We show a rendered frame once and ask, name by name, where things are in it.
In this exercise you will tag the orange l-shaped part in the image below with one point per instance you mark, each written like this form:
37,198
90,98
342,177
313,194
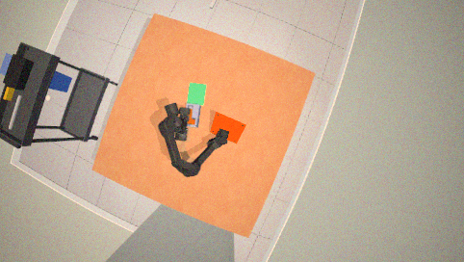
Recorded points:
191,120

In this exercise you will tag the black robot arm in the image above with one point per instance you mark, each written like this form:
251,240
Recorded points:
172,123

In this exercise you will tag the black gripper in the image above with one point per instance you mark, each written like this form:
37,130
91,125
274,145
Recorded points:
183,134

